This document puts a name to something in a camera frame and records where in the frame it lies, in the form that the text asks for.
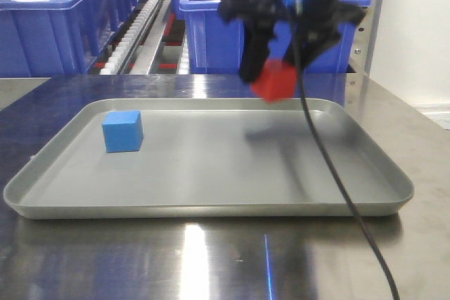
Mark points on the red foam cube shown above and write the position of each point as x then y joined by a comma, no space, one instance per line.
276,82

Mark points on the blue plastic bin left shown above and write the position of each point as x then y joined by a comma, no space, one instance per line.
42,38

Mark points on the blue plastic bin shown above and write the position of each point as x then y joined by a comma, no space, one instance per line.
216,47
42,38

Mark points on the white roller conveyor track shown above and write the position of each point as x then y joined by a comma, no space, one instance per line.
127,46

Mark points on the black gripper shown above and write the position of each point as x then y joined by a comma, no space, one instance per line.
259,18

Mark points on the blue plastic bin right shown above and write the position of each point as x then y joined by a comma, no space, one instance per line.
216,47

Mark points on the blue foam cube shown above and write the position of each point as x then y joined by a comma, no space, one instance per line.
122,131

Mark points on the steel shelf upright post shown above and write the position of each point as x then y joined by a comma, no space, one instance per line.
364,39

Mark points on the grey metal tray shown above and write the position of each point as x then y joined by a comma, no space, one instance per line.
199,158

